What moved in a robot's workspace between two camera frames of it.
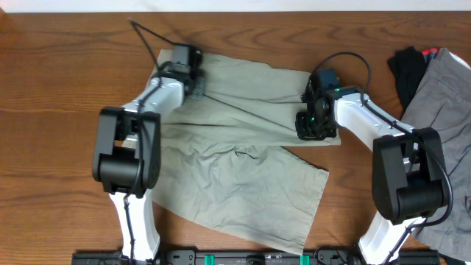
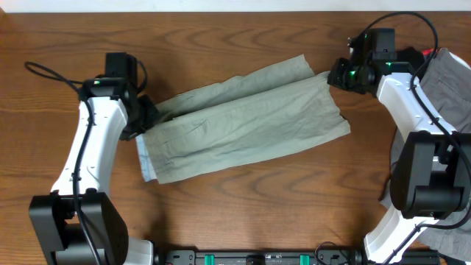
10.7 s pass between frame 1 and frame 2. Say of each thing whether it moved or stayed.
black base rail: stayed
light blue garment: stayed
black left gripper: moved
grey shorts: stayed
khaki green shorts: moved
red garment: stayed
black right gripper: moved
